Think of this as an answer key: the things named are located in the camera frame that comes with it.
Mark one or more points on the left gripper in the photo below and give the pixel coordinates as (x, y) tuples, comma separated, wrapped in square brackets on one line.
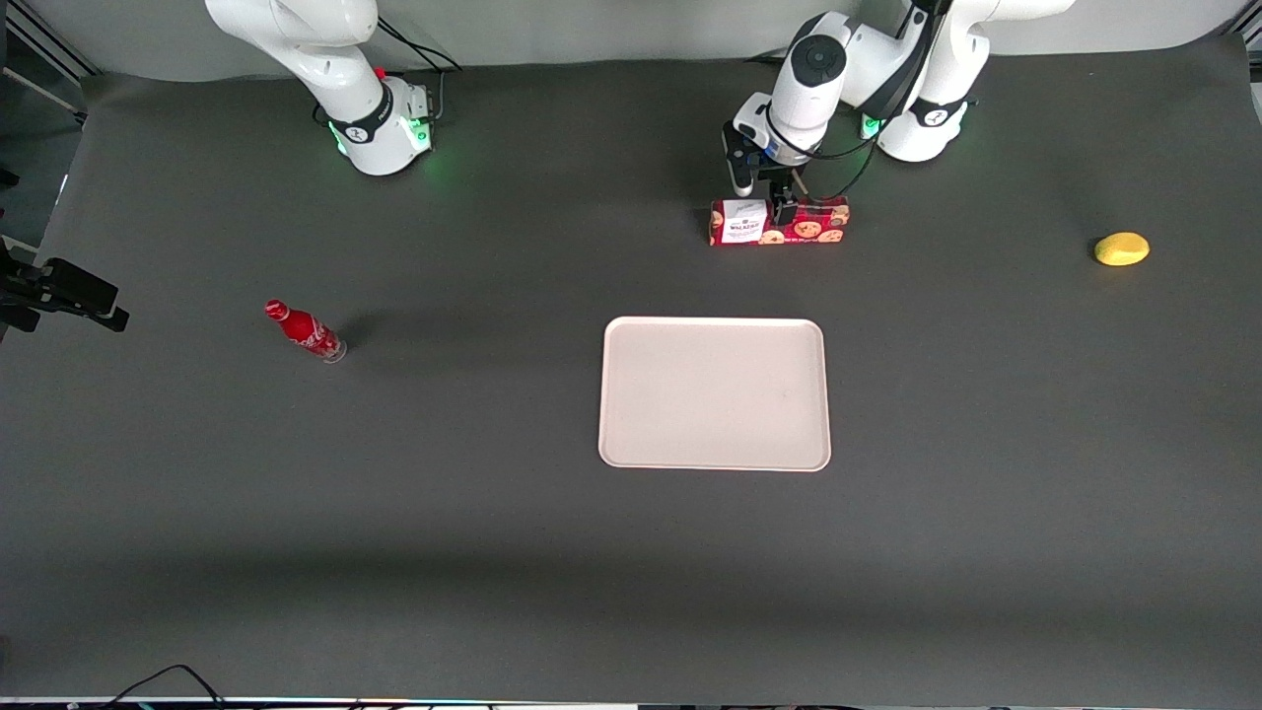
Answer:
[(784, 184)]

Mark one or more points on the aluminium frame rail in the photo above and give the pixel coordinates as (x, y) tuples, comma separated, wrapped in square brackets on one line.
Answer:
[(54, 35)]

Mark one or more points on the yellow lemon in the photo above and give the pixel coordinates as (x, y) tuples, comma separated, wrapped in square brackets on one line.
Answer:
[(1122, 249)]

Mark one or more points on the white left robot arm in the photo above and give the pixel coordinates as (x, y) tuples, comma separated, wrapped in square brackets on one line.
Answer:
[(927, 59)]

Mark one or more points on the beige rectangular tray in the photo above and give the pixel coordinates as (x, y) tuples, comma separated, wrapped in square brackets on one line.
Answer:
[(715, 394)]

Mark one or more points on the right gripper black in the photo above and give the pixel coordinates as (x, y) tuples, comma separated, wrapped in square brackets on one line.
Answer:
[(8, 281)]

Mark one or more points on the red cola bottle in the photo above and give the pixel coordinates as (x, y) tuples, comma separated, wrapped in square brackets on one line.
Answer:
[(304, 330)]

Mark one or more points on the red cookie box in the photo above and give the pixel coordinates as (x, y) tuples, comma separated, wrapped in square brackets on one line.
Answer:
[(813, 225)]

